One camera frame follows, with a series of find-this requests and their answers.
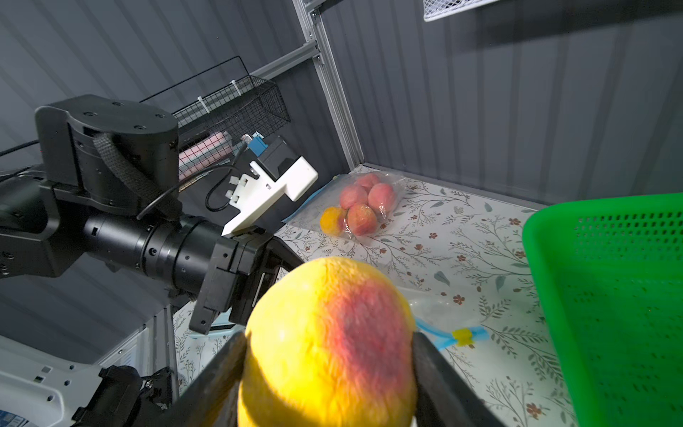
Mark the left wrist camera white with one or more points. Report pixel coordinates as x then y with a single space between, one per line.
277 171

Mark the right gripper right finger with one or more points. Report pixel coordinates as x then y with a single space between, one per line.
444 399

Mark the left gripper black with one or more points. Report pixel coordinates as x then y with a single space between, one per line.
241 270

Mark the yellow peach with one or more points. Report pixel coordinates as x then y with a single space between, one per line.
329 345
333 221

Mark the pink peach behind bag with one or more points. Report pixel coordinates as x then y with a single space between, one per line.
368 181

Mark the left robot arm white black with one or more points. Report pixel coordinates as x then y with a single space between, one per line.
108 187

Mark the clear zip-top bag blue zipper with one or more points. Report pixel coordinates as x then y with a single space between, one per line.
307 216

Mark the green plastic basket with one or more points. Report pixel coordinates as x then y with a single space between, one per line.
608 274

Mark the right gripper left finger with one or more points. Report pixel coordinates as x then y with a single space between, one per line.
212 399

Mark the pink peach with leaf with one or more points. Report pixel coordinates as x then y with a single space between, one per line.
352 195

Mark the orange red peach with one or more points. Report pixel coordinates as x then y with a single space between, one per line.
362 220

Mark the white wire wall basket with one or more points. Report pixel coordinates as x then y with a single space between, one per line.
434 10

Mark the black wire wall basket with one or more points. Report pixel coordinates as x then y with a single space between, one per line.
223 98

